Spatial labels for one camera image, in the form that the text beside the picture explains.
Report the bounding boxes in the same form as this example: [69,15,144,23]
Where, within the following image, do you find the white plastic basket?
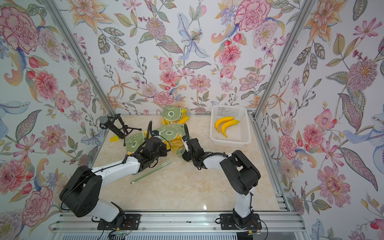
[210,105,252,147]

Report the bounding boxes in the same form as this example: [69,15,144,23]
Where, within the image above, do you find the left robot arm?
[60,122,170,229]

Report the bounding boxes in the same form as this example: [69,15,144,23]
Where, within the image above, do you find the right corner aluminium post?
[253,0,316,119]

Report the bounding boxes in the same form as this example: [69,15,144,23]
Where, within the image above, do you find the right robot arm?
[182,124,261,225]

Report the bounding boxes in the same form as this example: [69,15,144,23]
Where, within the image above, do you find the zip-top bag bananas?
[152,123,186,157]
[125,131,171,185]
[162,106,190,126]

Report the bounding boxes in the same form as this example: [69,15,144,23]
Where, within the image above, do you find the left corner aluminium post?
[42,0,116,116]

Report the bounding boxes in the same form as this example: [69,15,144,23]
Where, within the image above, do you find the black microphone tripod stand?
[99,114,142,147]

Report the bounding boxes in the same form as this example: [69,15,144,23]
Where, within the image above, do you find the loose yellow banana by stand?
[110,136,120,142]

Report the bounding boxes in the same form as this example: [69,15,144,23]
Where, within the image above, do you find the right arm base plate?
[215,210,263,231]

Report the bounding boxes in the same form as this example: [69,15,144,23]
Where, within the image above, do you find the corner aluminium post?
[42,0,116,116]
[253,0,316,119]

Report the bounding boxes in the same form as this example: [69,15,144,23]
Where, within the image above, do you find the yellow banana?
[110,136,120,142]
[215,117,235,132]
[221,120,240,138]

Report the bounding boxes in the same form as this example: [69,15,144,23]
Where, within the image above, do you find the aluminium front rail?
[48,196,309,240]

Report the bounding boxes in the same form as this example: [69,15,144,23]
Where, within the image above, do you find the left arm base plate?
[97,213,142,231]

